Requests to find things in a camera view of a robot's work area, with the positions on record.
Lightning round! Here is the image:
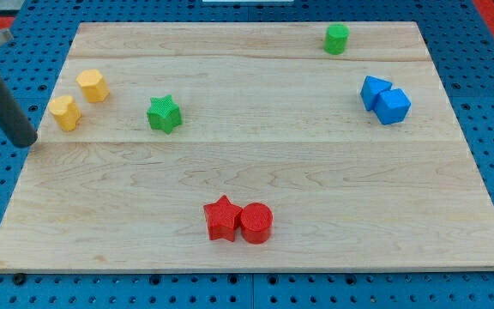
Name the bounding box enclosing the yellow hexagon block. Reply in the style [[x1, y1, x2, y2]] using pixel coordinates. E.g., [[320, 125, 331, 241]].
[[75, 69, 110, 103]]

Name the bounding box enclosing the blue cube block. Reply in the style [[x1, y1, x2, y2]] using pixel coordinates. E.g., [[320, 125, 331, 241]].
[[374, 88, 411, 125]]

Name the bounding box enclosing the blue triangle block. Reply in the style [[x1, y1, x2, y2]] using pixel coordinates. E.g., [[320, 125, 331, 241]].
[[360, 76, 393, 111]]

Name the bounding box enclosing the wooden board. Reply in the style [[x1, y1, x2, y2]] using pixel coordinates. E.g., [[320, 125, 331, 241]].
[[0, 21, 494, 274]]

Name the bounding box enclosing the red star block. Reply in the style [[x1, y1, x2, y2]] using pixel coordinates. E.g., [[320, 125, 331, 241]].
[[203, 195, 243, 242]]

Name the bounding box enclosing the yellow heart block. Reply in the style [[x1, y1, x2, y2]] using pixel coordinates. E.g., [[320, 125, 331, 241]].
[[48, 95, 81, 131]]

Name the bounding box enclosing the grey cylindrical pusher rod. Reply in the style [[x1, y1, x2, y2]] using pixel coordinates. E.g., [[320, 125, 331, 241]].
[[0, 77, 37, 148]]

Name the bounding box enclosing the green cylinder block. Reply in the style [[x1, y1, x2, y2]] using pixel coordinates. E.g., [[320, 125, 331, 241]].
[[323, 23, 350, 55]]

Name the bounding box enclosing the red cylinder block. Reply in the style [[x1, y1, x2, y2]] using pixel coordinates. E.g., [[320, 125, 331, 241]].
[[240, 203, 274, 245]]

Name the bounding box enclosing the green star block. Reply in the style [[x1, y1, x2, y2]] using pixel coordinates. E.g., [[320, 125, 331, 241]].
[[147, 94, 182, 134]]

